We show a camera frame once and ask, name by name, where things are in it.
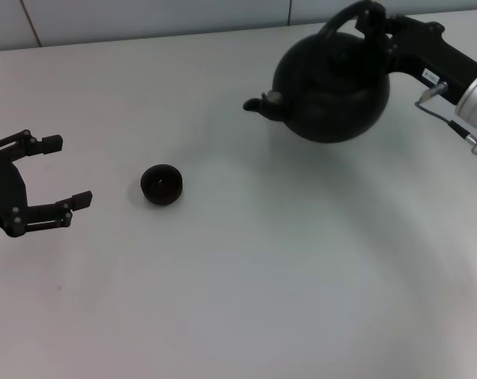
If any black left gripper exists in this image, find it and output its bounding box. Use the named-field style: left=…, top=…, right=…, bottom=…
left=0, top=129, right=93, bottom=238

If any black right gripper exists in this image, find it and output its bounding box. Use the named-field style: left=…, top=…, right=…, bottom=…
left=355, top=4, right=477, bottom=106

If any black round teapot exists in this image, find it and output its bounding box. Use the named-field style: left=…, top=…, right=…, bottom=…
left=242, top=0, right=392, bottom=144

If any small dark brown teacup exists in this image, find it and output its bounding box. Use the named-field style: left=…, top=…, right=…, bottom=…
left=140, top=163, right=184, bottom=206

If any grey cable with metal plugs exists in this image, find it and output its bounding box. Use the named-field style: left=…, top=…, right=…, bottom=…
left=415, top=81, right=477, bottom=157

